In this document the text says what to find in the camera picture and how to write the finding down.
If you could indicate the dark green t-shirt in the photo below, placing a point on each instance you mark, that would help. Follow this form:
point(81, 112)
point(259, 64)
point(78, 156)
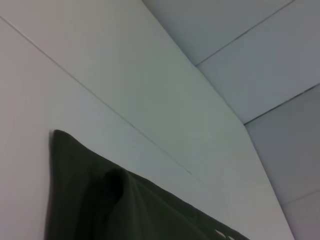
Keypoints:
point(100, 200)

